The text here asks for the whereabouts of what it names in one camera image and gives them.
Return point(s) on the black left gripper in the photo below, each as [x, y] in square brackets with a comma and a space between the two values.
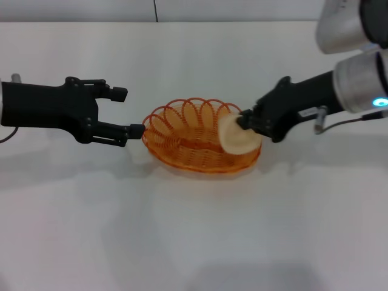
[48, 106]

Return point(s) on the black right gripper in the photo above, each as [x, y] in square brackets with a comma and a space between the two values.
[288, 106]

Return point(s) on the pale round steamed bun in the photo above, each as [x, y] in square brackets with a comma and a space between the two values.
[236, 142]

